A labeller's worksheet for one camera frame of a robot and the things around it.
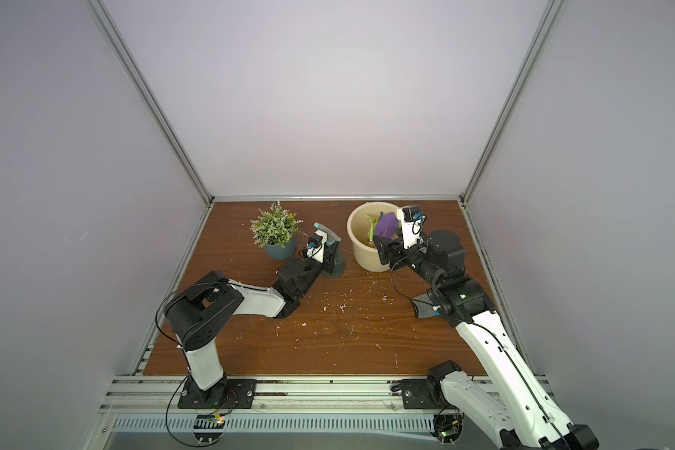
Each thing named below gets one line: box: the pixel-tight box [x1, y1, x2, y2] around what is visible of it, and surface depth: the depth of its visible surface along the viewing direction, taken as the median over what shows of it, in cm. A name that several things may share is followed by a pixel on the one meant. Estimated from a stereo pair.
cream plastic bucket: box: [346, 200, 400, 273], surface depth 95 cm
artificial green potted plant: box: [249, 199, 309, 261], surface depth 92 cm
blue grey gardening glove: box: [411, 292, 442, 319], surface depth 88 cm
